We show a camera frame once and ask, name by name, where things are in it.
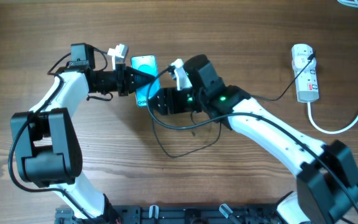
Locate smartphone with teal screen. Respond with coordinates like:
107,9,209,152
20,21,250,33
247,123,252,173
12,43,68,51
131,55,160,108

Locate black charging cable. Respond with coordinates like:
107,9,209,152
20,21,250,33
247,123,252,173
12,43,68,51
151,50,317,159

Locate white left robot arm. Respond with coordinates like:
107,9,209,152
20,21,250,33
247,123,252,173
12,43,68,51
8,43,154,223

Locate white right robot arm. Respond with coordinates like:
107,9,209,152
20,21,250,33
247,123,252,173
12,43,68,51
146,55,358,223

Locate white charger plug adapter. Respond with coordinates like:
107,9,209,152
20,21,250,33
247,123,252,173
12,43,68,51
292,54,316,72

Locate white power strip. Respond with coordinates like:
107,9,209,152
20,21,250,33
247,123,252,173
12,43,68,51
291,44,319,103

